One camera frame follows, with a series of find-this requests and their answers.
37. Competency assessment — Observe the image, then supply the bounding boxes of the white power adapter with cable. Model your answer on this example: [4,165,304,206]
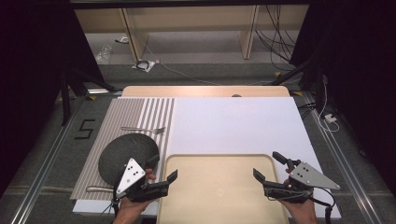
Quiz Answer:
[317,83,341,133]

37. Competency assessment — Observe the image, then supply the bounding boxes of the black curtain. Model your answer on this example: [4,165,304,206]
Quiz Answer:
[0,0,106,198]
[289,0,396,189]

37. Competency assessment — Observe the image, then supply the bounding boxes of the person's left hand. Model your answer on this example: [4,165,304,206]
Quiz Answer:
[119,168,157,217]

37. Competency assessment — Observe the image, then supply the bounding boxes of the person's right hand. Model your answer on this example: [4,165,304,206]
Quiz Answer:
[278,198,318,220]

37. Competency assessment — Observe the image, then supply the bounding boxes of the aluminium floor rail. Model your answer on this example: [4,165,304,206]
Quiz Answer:
[10,92,92,224]
[300,91,383,224]

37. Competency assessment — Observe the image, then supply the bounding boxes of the silver fork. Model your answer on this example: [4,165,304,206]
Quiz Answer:
[120,125,166,135]

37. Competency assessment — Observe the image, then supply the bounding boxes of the white board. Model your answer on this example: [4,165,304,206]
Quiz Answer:
[72,95,343,220]

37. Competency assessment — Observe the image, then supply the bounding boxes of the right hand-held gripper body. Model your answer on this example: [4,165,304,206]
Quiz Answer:
[262,161,341,205]

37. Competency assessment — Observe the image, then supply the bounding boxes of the black metal stand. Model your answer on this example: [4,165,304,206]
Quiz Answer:
[60,66,124,126]
[268,51,327,115]

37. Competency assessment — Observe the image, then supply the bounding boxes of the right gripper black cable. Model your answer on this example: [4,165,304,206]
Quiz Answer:
[307,186,337,224]

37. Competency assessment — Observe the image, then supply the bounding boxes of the clear plastic bag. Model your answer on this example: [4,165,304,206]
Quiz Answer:
[94,44,113,65]

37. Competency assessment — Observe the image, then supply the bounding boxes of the beige tray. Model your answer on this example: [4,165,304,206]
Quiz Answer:
[156,153,290,224]

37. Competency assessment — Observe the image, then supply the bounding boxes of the floor outlet plate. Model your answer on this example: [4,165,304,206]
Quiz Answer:
[132,59,156,74]

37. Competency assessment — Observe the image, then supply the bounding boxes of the grey white striped placemat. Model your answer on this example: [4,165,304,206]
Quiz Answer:
[70,97,177,201]

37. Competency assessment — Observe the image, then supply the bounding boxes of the light wooden desk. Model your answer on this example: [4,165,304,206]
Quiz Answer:
[74,4,310,62]

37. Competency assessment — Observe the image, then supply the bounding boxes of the bundle of black cables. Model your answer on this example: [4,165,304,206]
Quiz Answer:
[255,4,297,71]

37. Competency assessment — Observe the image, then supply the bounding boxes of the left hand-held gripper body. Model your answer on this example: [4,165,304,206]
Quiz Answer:
[115,158,171,203]

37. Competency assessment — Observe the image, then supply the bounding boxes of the black round plate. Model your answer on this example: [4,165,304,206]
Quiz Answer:
[98,133,161,187]

